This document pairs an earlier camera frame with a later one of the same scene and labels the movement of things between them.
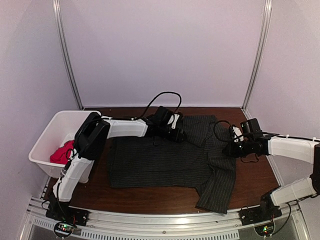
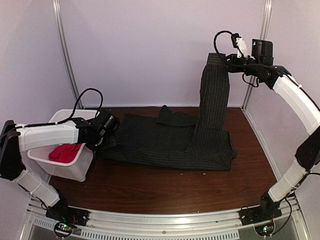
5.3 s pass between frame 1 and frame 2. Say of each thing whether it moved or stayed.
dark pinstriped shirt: moved
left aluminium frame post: stayed
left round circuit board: stayed
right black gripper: moved
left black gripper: moved
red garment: stayed
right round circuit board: stayed
